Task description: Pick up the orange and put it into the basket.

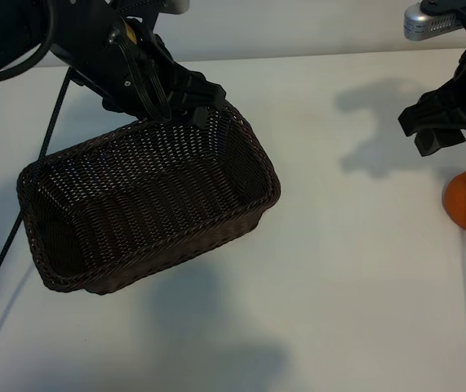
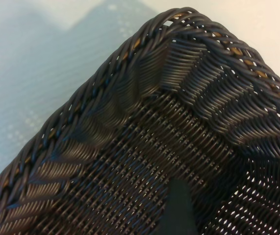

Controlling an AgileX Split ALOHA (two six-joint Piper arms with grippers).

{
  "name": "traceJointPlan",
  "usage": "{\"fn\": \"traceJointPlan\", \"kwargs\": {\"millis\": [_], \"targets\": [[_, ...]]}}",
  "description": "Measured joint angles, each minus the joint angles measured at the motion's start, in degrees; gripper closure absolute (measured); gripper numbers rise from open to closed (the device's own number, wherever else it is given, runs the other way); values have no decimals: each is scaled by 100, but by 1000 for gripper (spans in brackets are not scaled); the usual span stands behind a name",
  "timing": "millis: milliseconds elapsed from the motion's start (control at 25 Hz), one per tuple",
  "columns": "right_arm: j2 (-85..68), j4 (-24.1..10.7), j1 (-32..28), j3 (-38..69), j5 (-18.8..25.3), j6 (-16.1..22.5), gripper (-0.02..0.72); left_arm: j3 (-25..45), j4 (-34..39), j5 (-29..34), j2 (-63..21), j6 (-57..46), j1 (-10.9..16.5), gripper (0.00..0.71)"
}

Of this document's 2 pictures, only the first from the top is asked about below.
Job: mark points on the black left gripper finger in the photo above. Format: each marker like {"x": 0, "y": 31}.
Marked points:
{"x": 200, "y": 87}
{"x": 193, "y": 116}

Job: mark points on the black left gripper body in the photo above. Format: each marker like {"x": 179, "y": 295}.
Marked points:
{"x": 94, "y": 53}

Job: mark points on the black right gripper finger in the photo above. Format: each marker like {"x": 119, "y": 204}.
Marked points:
{"x": 428, "y": 112}
{"x": 436, "y": 143}

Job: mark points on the dark brown wicker basket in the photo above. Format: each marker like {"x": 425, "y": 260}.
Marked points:
{"x": 155, "y": 196}

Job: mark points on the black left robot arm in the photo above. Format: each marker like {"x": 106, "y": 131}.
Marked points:
{"x": 4, "y": 32}

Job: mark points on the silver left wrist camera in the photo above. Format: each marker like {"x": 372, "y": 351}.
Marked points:
{"x": 177, "y": 5}

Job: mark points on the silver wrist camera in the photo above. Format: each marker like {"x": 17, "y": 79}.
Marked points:
{"x": 424, "y": 22}
{"x": 177, "y": 5}

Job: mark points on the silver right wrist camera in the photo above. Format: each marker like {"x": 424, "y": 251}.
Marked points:
{"x": 424, "y": 22}

